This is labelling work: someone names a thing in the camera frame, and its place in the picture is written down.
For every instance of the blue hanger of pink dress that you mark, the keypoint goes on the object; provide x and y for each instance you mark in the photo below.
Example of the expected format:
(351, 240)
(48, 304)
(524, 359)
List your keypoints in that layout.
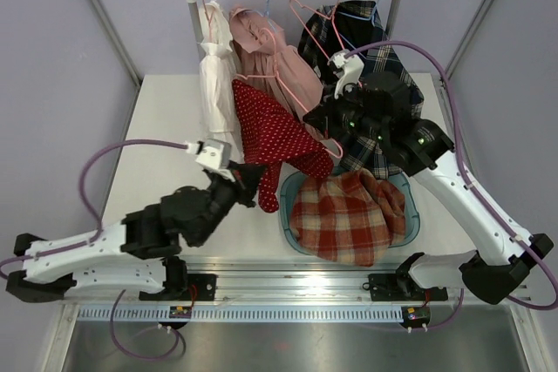
(266, 15)

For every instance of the pink ruffled dress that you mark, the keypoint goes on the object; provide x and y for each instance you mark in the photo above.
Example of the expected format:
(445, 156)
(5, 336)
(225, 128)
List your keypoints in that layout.
(274, 62)

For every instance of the white slotted cable duct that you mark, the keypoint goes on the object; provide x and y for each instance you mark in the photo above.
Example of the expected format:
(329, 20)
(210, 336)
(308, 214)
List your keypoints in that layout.
(373, 314)

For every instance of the red dotted garment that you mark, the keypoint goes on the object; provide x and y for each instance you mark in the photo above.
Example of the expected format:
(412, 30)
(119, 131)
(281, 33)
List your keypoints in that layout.
(271, 137)

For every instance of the pink hanger of white dress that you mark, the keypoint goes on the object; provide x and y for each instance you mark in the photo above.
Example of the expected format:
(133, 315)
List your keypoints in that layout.
(209, 16)

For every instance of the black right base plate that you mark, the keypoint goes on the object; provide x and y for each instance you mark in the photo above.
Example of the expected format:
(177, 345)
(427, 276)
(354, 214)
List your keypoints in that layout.
(395, 287)

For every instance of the pink hanger of red garment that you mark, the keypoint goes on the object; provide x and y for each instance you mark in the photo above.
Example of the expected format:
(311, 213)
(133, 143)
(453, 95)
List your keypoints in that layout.
(296, 97)

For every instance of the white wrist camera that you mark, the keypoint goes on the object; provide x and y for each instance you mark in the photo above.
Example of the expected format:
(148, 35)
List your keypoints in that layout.
(211, 154)
(347, 67)

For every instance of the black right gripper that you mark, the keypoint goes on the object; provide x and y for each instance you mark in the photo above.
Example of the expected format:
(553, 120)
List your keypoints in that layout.
(326, 114)

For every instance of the teal plastic basin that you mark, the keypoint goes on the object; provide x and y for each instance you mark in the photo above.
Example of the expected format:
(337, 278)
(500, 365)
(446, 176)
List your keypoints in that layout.
(349, 215)

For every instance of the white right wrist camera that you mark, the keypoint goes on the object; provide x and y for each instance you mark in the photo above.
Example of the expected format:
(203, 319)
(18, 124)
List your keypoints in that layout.
(347, 67)

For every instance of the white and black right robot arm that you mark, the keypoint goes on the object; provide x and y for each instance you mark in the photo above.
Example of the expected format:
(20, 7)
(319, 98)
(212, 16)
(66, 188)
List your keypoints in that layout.
(380, 108)

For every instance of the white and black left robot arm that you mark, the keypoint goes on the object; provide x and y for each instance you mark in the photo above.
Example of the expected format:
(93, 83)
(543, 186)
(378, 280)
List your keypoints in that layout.
(140, 253)

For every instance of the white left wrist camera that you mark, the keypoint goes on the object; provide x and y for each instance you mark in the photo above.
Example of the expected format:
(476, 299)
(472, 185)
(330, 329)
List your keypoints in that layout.
(211, 154)

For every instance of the red plaid skirt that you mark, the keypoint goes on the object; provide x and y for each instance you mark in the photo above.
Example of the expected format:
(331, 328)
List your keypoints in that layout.
(349, 219)

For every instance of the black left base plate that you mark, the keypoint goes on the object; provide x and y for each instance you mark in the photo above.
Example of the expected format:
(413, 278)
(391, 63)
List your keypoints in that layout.
(203, 285)

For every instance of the blue wire hanger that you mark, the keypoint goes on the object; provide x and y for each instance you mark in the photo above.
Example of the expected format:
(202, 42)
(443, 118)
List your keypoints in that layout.
(370, 18)

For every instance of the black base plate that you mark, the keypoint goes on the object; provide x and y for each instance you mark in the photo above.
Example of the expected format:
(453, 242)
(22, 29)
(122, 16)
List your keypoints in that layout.
(203, 285)
(395, 287)

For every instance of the navy plaid skirt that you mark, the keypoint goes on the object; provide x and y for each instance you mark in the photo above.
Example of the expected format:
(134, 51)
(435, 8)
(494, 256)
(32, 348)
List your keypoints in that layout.
(326, 33)

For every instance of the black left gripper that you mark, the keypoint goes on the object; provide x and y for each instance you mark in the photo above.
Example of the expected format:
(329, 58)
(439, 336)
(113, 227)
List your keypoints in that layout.
(246, 182)

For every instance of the aluminium mounting rail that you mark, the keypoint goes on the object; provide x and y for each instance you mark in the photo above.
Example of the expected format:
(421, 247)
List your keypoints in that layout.
(296, 280)

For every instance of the white dress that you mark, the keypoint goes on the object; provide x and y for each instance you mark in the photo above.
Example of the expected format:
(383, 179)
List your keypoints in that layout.
(217, 71)

